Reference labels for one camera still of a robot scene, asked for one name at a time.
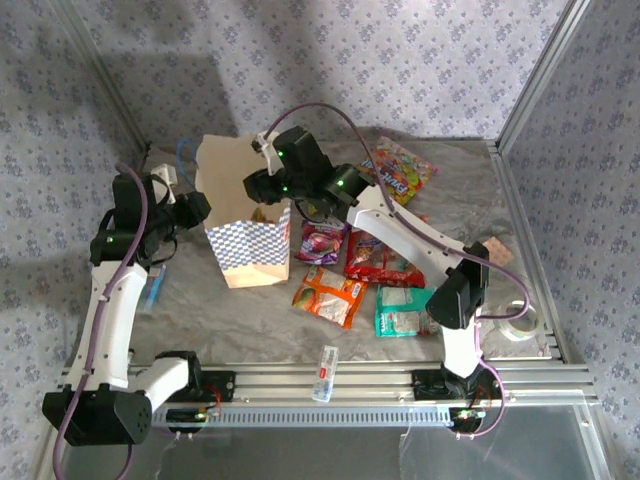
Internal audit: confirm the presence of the brown blue checked paper bag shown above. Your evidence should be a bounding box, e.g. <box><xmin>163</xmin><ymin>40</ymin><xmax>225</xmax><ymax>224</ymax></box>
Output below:
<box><xmin>177</xmin><ymin>132</ymin><xmax>292</xmax><ymax>290</ymax></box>

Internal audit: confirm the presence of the red fruit candy bag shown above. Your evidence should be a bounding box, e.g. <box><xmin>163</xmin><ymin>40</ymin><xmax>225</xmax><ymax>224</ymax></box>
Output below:
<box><xmin>355</xmin><ymin>137</ymin><xmax>435</xmax><ymax>207</ymax></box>

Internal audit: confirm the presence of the orange white-label snack packet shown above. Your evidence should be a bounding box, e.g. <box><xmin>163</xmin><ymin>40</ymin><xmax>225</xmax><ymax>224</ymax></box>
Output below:
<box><xmin>291</xmin><ymin>265</ymin><xmax>369</xmax><ymax>330</ymax></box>

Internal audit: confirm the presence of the large red clear snack bag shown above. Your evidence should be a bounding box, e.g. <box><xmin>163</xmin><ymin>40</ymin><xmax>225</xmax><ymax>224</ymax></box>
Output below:
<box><xmin>343</xmin><ymin>227</ymin><xmax>429</xmax><ymax>289</ymax></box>

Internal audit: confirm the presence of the teal snack packet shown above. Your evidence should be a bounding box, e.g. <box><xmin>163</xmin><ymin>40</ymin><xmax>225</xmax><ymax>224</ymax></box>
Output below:
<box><xmin>374</xmin><ymin>284</ymin><xmax>442</xmax><ymax>339</ymax></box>

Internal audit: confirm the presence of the rainbow crayon pack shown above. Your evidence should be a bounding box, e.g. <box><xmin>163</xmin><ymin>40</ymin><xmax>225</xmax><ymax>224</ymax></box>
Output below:
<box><xmin>139</xmin><ymin>263</ymin><xmax>167</xmax><ymax>315</ymax></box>

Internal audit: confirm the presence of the black left controller board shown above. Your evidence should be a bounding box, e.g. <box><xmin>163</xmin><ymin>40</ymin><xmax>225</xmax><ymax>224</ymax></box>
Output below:
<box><xmin>166</xmin><ymin>407</ymin><xmax>221</xmax><ymax>435</ymax></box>

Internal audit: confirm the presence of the black controller board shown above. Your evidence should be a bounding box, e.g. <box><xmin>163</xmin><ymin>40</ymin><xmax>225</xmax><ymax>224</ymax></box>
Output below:
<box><xmin>166</xmin><ymin>407</ymin><xmax>221</xmax><ymax>435</ymax></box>
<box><xmin>448</xmin><ymin>407</ymin><xmax>487</xmax><ymax>434</ymax></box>

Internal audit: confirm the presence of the small clear plastic box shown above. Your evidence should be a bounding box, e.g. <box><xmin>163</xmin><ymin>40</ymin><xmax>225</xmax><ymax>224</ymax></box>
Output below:
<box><xmin>311</xmin><ymin>344</ymin><xmax>340</xmax><ymax>404</ymax></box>

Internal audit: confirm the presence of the grey metal panel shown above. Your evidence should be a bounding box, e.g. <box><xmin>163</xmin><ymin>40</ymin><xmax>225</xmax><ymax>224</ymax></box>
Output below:
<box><xmin>59</xmin><ymin>405</ymin><xmax>609</xmax><ymax>480</ymax></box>

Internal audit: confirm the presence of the clear tape roll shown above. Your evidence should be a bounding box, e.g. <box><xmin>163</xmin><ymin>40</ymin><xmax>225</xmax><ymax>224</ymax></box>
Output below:
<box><xmin>492</xmin><ymin>298</ymin><xmax>542</xmax><ymax>341</ymax></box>

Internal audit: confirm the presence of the black right controller board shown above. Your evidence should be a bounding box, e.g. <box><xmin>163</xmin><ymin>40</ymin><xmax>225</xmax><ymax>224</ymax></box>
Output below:
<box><xmin>448</xmin><ymin>407</ymin><xmax>487</xmax><ymax>434</ymax></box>

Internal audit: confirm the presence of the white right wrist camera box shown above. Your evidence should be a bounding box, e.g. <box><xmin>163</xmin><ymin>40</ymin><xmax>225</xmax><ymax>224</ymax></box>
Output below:
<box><xmin>251</xmin><ymin>130</ymin><xmax>277</xmax><ymax>175</ymax></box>

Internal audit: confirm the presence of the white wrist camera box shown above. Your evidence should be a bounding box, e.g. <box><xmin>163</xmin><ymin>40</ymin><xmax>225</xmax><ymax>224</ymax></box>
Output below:
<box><xmin>149</xmin><ymin>164</ymin><xmax>177</xmax><ymax>205</ymax></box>
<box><xmin>251</xmin><ymin>130</ymin><xmax>277</xmax><ymax>175</ymax></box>

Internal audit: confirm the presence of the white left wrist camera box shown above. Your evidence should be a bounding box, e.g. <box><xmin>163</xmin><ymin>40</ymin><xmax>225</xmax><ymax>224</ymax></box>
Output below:
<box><xmin>149</xmin><ymin>164</ymin><xmax>177</xmax><ymax>205</ymax></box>

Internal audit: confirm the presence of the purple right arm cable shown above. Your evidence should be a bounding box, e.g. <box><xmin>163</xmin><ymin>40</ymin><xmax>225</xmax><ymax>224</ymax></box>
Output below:
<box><xmin>264</xmin><ymin>102</ymin><xmax>532</xmax><ymax>440</ymax></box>

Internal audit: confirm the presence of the aluminium frame post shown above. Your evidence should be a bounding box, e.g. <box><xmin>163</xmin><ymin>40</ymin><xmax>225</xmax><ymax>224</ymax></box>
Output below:
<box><xmin>49</xmin><ymin>0</ymin><xmax>152</xmax><ymax>151</ymax></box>
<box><xmin>494</xmin><ymin>0</ymin><xmax>595</xmax><ymax>149</ymax></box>

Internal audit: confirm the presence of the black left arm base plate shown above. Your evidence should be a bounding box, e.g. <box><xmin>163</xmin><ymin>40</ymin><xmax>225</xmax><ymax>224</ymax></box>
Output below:
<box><xmin>149</xmin><ymin>370</ymin><xmax>237</xmax><ymax>402</ymax></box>

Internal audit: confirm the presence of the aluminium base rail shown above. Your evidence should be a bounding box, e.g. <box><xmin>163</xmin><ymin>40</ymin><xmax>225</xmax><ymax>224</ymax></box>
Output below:
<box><xmin>54</xmin><ymin>363</ymin><xmax>600</xmax><ymax>407</ymax></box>

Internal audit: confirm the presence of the aluminium table side rail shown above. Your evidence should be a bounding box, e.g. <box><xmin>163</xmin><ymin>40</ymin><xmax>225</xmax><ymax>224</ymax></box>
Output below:
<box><xmin>487</xmin><ymin>139</ymin><xmax>571</xmax><ymax>364</ymax></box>

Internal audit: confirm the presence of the grey slotted cable duct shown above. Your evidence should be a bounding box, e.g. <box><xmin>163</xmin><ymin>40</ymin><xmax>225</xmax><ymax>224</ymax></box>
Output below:
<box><xmin>149</xmin><ymin>404</ymin><xmax>454</xmax><ymax>429</ymax></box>

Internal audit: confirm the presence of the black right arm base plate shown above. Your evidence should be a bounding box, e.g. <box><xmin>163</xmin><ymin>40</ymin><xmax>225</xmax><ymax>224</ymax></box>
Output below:
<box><xmin>412</xmin><ymin>369</ymin><xmax>504</xmax><ymax>401</ymax></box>

